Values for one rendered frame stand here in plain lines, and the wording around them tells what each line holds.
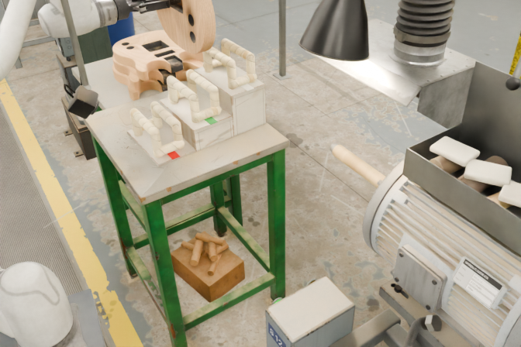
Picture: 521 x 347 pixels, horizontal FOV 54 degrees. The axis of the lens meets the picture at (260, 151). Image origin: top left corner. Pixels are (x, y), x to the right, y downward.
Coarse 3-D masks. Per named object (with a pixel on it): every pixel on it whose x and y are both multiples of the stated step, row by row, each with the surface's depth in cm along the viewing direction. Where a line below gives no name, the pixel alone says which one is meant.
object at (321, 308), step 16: (304, 288) 106; (320, 288) 106; (336, 288) 106; (272, 304) 104; (288, 304) 103; (304, 304) 103; (320, 304) 103; (336, 304) 103; (352, 304) 103; (272, 320) 101; (288, 320) 100; (304, 320) 100; (320, 320) 100; (336, 320) 101; (352, 320) 105; (272, 336) 104; (288, 336) 97; (304, 336) 97; (320, 336) 101; (336, 336) 105
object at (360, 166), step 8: (336, 152) 122; (344, 152) 121; (344, 160) 120; (352, 160) 118; (360, 160) 118; (352, 168) 119; (360, 168) 116; (368, 168) 115; (368, 176) 114; (376, 176) 113; (384, 176) 113; (376, 184) 113
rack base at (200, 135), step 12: (204, 96) 195; (168, 108) 189; (180, 108) 188; (204, 108) 188; (180, 120) 183; (204, 120) 181; (216, 120) 181; (228, 120) 183; (192, 132) 177; (204, 132) 179; (216, 132) 182; (228, 132) 186; (192, 144) 181; (204, 144) 181
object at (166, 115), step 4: (152, 104) 186; (156, 104) 185; (152, 108) 187; (156, 108) 184; (160, 108) 183; (164, 108) 183; (160, 112) 181; (164, 112) 180; (168, 112) 181; (160, 116) 182; (164, 116) 179; (168, 116) 178; (172, 116) 178; (164, 120) 181; (168, 120) 177; (172, 120) 176; (176, 120) 176; (172, 124) 175; (176, 124) 175; (180, 124) 176
